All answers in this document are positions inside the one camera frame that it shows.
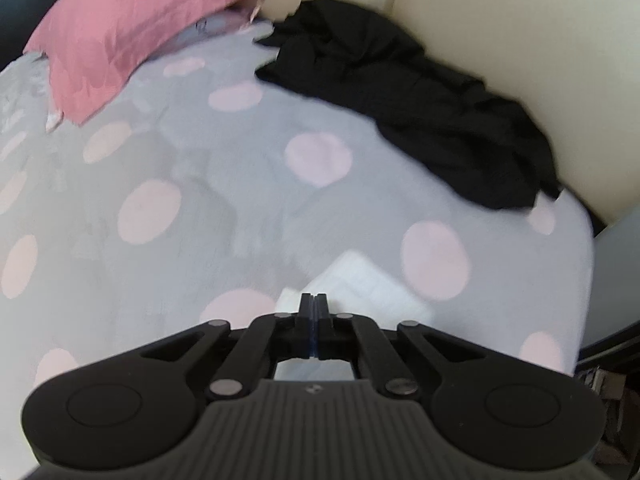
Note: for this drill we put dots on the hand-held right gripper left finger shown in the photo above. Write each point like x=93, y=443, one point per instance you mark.
x=307, y=325

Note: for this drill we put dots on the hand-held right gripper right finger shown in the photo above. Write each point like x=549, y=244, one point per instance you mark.
x=321, y=325

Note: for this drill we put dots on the white muslin garment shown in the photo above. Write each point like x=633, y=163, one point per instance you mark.
x=370, y=285

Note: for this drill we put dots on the bed with polka dot sheet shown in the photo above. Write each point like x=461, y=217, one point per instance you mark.
x=250, y=185

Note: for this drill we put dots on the black garment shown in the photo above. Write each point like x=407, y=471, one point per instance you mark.
x=425, y=110

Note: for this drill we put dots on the lavender printed pillow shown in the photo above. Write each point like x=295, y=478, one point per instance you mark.
x=220, y=27

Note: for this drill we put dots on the cream padded headboard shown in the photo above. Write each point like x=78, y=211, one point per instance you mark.
x=500, y=35

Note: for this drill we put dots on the pink pillow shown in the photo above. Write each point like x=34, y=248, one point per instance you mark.
x=125, y=25

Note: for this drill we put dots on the black wardrobe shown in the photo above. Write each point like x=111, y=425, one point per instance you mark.
x=20, y=10

